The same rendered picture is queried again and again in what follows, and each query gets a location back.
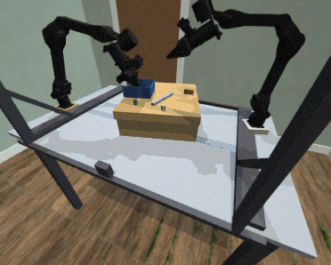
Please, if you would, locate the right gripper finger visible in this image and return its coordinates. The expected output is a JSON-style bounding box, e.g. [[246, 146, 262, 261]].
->
[[166, 41, 185, 59]]

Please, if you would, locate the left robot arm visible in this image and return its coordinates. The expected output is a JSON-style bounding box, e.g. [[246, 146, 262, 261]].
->
[[42, 16, 143, 109]]

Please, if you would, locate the light grey long flat bar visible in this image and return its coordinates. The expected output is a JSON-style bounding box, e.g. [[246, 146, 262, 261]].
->
[[151, 92, 174, 106]]

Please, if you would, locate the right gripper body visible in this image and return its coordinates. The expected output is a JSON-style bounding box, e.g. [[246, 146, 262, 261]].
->
[[179, 28, 205, 57]]

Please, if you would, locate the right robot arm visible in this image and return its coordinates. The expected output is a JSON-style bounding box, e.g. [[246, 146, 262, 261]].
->
[[177, 0, 305, 128]]

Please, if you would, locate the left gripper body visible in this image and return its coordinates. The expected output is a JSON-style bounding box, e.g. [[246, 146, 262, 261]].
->
[[115, 54, 141, 84]]

